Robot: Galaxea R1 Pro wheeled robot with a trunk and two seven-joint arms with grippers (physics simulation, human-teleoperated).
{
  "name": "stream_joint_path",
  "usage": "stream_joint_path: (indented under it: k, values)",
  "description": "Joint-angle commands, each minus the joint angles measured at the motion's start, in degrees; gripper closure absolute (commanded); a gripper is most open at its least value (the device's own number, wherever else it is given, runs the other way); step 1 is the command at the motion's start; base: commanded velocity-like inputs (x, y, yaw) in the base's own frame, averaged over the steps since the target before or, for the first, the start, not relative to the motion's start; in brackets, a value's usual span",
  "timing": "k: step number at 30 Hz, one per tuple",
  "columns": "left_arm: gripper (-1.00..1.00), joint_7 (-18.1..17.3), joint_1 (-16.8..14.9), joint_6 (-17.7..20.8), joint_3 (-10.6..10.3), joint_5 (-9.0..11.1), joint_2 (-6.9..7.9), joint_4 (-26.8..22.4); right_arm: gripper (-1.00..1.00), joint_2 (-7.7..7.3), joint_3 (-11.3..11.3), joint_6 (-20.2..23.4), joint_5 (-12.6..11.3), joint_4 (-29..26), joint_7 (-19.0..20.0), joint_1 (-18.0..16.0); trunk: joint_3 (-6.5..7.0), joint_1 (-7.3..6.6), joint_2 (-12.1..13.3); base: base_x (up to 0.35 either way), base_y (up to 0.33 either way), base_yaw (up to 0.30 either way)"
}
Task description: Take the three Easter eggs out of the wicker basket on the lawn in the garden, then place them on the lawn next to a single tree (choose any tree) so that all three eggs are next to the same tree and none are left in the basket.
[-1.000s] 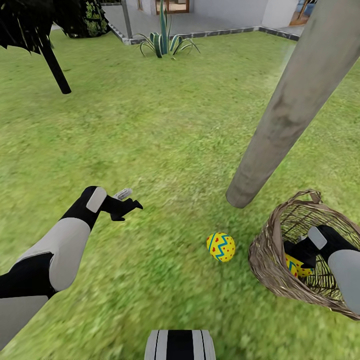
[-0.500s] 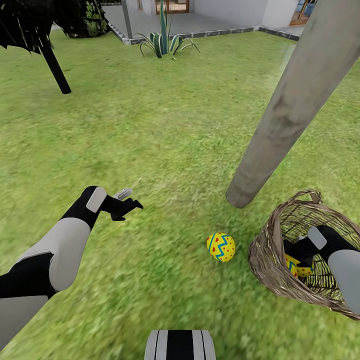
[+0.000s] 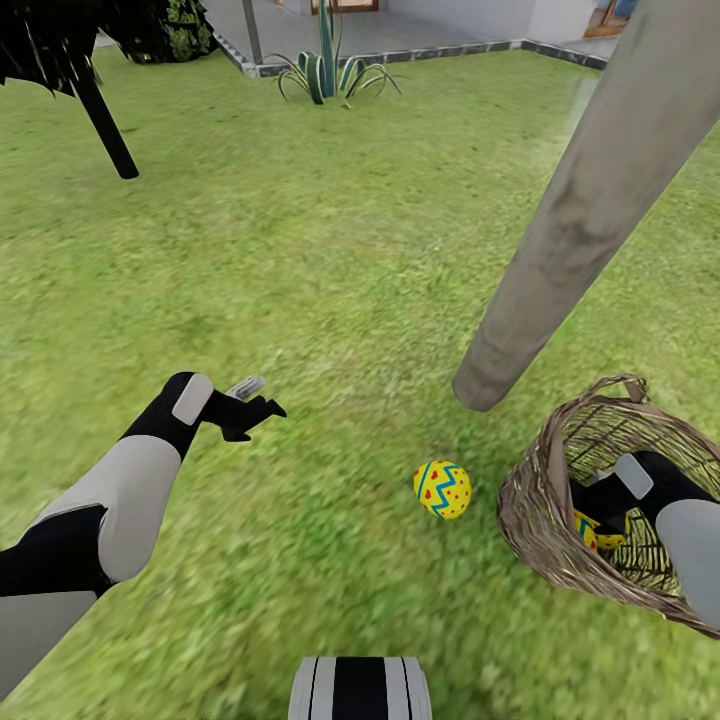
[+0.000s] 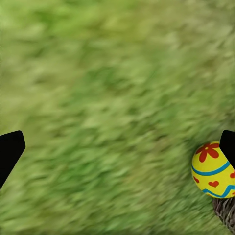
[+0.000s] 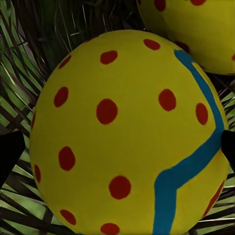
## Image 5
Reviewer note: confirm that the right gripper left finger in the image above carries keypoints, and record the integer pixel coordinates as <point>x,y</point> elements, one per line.
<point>12,145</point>

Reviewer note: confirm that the easter egg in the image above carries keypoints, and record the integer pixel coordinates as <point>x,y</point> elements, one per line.
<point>205,29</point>
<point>125,138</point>

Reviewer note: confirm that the wicker basket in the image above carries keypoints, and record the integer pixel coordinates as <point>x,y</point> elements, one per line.
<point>30,35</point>

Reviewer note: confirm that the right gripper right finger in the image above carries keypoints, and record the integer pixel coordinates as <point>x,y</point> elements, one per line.
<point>228,146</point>

